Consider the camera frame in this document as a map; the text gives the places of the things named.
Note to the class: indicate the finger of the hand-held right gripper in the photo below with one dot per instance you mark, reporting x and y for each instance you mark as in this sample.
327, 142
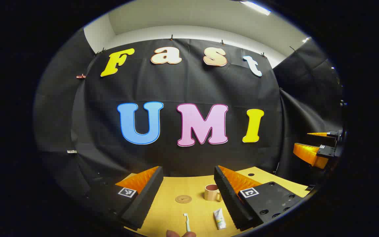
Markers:
331, 138
309, 154

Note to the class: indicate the white toothbrush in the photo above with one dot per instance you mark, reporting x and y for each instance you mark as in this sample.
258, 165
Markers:
187, 223

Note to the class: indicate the black backdrop cloth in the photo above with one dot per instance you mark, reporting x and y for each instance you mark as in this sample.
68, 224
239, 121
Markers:
176, 85

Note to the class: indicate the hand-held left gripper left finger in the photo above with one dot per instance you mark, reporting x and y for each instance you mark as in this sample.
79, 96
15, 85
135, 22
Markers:
143, 204

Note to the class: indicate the beige cup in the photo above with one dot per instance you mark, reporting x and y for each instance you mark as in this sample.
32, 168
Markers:
210, 195

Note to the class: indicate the ceiling light panel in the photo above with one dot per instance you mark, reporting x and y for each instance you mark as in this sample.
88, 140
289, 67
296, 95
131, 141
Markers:
255, 8

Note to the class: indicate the wooden desktop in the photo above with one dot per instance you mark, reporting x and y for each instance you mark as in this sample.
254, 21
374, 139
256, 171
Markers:
169, 210

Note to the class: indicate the white toothpaste tube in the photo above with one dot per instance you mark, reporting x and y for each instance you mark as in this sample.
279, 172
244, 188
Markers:
219, 219

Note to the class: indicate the copper clip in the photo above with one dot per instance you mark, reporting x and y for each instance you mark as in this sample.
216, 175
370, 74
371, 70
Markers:
81, 76

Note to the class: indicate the round brown coaster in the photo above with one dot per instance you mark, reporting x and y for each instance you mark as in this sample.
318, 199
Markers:
183, 199

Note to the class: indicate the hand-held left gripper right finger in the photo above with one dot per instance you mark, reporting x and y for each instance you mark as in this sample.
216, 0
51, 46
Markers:
232, 204

